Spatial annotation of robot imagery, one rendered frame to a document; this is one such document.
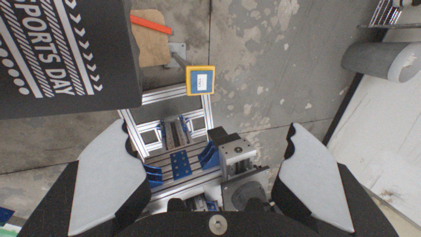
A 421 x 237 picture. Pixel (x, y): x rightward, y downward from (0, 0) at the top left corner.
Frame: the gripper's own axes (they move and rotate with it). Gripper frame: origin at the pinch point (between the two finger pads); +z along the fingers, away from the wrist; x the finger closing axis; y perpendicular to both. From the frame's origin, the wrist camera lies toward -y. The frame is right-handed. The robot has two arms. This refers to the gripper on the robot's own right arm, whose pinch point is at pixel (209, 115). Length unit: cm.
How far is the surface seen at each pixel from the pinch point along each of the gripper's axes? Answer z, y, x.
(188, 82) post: 54, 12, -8
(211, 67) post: 57, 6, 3
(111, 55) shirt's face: 46, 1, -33
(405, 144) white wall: 142, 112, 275
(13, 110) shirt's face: 36, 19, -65
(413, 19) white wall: 203, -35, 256
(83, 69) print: 43, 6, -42
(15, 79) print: 38, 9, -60
